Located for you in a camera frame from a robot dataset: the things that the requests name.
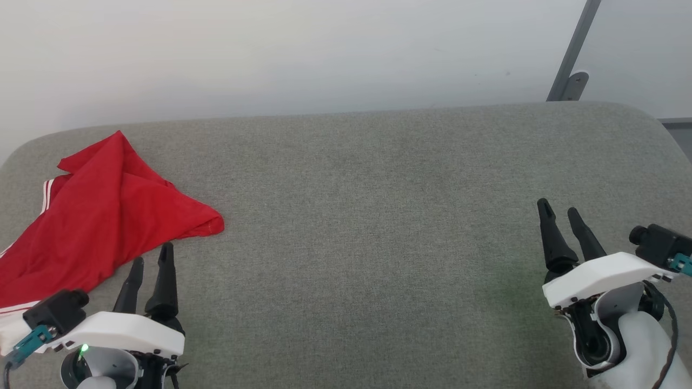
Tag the rounded grey metal bracket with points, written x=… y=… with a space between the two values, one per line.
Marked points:
x=576 y=85

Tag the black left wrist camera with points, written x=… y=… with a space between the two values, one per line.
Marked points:
x=57 y=312

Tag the dark grey floor rail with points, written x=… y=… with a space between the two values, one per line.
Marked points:
x=680 y=135

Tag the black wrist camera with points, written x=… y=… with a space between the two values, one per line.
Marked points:
x=662 y=243
x=57 y=312

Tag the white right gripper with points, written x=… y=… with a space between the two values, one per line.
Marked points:
x=605 y=275

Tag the teal right camera connector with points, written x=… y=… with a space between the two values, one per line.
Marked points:
x=682 y=263

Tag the grey metal post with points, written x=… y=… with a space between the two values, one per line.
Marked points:
x=578 y=38

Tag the red sports jersey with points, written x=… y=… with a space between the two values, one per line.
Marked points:
x=102 y=216

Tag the grey fabric sofa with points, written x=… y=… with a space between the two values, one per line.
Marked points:
x=351 y=216

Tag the teal left camera connector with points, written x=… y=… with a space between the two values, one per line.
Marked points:
x=32 y=341

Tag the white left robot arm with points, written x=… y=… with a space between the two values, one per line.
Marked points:
x=108 y=370

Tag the teal camera connector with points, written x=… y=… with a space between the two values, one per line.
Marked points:
x=682 y=263
x=32 y=341

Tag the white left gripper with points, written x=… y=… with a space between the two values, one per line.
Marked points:
x=124 y=330

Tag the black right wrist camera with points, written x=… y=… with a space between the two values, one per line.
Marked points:
x=662 y=243

